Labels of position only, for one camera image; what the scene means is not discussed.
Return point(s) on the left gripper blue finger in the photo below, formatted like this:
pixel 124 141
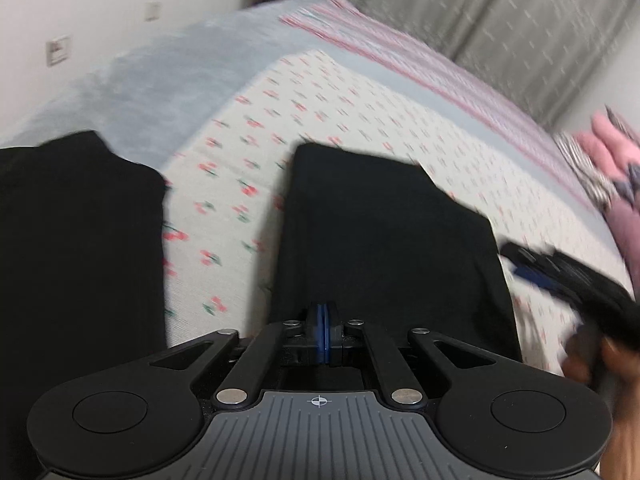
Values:
pixel 317 330
pixel 333 330

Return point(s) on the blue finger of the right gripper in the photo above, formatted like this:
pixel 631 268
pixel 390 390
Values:
pixel 536 278

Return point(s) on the black pants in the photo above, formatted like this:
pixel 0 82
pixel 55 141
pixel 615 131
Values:
pixel 379 240

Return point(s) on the right hand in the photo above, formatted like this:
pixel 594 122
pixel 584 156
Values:
pixel 620 459

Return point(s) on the black white striped garment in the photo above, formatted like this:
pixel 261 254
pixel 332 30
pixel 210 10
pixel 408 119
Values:
pixel 599 188

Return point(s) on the pink purple clothes pile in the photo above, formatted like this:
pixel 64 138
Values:
pixel 612 147

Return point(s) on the cherry print bed sheet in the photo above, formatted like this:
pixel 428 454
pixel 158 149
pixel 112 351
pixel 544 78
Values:
pixel 223 203

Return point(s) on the folded black garment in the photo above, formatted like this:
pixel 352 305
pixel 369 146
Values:
pixel 82 274

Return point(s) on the pink striped blanket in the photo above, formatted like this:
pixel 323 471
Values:
pixel 339 23

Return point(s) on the grey star curtain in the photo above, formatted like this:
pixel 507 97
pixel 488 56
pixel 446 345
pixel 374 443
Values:
pixel 537 53

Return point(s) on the white wall switch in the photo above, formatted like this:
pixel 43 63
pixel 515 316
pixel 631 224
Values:
pixel 152 11

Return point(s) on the white wall socket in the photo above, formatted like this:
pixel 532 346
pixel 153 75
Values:
pixel 57 50

